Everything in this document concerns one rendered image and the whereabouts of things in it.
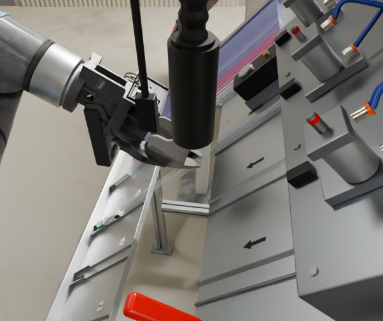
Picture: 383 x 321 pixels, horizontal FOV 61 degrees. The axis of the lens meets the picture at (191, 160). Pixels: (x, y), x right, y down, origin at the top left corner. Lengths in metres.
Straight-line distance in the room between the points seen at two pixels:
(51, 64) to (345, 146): 0.36
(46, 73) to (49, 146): 1.72
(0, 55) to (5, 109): 0.08
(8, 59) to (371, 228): 0.41
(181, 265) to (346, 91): 1.30
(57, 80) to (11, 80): 0.06
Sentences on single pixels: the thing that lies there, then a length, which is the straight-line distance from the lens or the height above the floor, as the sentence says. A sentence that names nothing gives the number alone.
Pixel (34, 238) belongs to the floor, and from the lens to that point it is 1.73.
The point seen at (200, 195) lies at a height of 0.01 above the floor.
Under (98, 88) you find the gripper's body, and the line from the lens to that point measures 0.45.
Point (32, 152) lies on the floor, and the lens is 2.16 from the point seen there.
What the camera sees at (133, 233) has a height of 0.86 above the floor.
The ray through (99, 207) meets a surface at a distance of 0.78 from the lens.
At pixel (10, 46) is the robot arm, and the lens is 0.46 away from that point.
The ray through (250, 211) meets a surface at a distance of 0.36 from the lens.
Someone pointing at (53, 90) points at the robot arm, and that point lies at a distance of 0.45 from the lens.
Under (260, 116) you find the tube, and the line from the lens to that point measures 0.44.
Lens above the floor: 1.33
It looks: 45 degrees down
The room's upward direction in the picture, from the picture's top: straight up
